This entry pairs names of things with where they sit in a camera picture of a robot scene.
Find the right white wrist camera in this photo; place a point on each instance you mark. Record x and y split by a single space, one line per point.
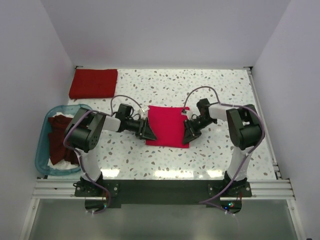
186 112

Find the folded dark red t-shirt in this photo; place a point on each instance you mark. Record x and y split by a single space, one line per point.
93 83

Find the white cloth in basket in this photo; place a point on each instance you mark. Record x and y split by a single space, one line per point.
62 165

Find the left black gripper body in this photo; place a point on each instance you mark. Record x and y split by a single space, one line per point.
133 125

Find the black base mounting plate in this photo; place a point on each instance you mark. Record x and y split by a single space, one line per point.
145 192

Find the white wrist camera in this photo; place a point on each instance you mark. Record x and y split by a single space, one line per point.
186 112
143 111

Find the teal plastic basket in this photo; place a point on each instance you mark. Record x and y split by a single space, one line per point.
43 148

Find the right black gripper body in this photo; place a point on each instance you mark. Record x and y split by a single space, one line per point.
197 125

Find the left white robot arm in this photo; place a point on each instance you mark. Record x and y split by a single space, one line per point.
83 133

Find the dark red clothes in basket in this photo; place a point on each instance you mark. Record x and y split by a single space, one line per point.
57 150

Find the bright pink-red t-shirt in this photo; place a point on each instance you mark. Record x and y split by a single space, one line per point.
167 123

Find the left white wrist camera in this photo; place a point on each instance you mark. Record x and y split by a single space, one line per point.
143 111

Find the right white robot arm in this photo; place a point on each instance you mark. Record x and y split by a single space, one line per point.
246 132

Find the aluminium frame rail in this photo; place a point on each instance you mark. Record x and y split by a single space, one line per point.
54 189

